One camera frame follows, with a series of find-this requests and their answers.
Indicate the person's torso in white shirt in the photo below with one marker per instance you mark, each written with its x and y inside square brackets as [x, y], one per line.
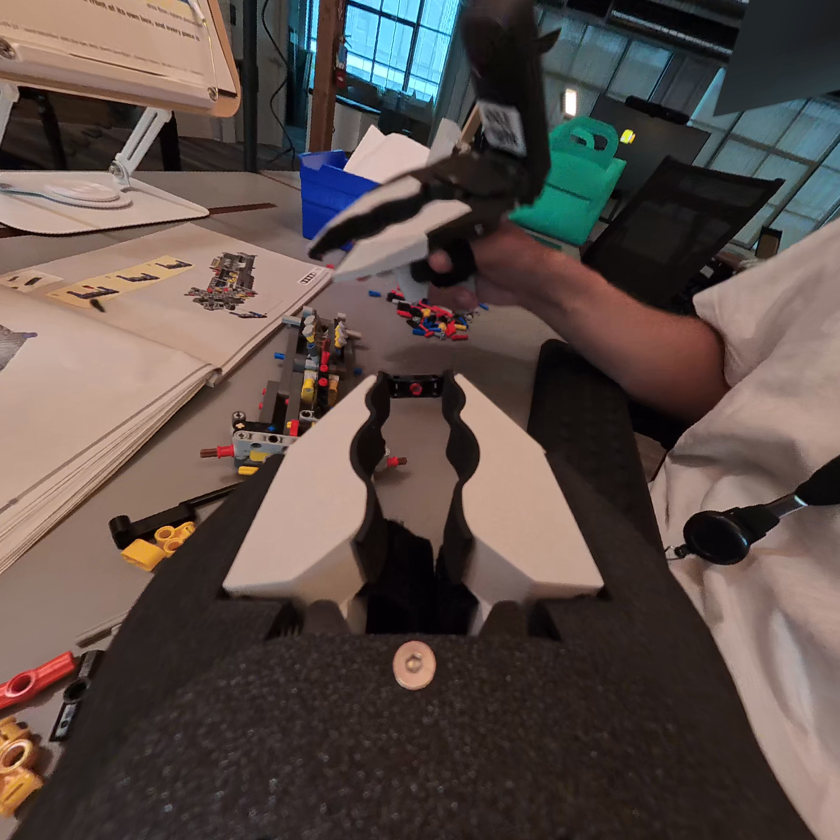
[774, 590]

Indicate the black badge reel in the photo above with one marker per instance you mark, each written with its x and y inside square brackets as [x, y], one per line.
[715, 535]

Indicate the pile of yellow lego pieces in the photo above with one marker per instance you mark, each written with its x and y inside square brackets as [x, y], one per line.
[141, 554]

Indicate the black lego crank piece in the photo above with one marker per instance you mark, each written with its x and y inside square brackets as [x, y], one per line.
[151, 522]

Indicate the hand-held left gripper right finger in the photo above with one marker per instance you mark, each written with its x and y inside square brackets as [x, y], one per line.
[531, 525]

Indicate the small black lego connector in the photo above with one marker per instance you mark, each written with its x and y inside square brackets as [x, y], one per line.
[400, 387]

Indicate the person's right forearm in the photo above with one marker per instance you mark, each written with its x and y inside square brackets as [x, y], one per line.
[643, 341]

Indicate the brown wooden post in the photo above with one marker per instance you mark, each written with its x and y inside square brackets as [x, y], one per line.
[326, 72]

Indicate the thick open lego instruction booklet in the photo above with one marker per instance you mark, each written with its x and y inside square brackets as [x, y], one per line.
[98, 407]

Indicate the long lego chassis assembly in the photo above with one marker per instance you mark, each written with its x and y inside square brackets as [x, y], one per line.
[308, 387]

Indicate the thin black lego liftarm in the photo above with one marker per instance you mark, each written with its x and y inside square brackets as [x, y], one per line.
[72, 699]

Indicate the person's right hand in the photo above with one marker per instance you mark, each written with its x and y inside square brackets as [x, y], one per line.
[518, 269]

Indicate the crumpled white paper bag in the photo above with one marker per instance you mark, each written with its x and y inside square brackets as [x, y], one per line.
[387, 154]

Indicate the pile of mixed lego pieces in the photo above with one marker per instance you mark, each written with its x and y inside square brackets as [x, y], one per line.
[433, 321]

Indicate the printed paper sheet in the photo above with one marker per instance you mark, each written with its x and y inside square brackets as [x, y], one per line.
[98, 33]

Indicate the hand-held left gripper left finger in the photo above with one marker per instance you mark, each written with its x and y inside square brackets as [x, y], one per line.
[295, 525]

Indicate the large black screen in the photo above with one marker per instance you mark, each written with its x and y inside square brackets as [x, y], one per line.
[656, 138]

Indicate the black metal pole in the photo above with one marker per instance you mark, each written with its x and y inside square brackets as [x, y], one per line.
[249, 85]

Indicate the rectangular white lamp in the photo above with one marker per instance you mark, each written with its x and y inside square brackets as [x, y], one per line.
[569, 105]

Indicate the red lego axle connector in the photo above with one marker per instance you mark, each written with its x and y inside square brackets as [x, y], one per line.
[39, 679]

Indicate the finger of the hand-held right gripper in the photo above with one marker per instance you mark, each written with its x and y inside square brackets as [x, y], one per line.
[371, 210]
[394, 253]

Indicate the blue plastic bin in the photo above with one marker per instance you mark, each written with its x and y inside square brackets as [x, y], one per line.
[328, 197]

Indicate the teal carrier box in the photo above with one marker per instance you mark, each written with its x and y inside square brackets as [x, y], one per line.
[577, 190]

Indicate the lego instruction sheet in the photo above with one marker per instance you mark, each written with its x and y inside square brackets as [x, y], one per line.
[262, 315]

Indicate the black perforated panel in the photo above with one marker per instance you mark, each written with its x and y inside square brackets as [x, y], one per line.
[590, 426]

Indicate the black mesh office chair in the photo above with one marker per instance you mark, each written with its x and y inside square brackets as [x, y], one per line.
[682, 223]

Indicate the large paned window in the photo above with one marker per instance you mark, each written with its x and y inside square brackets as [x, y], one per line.
[394, 46]

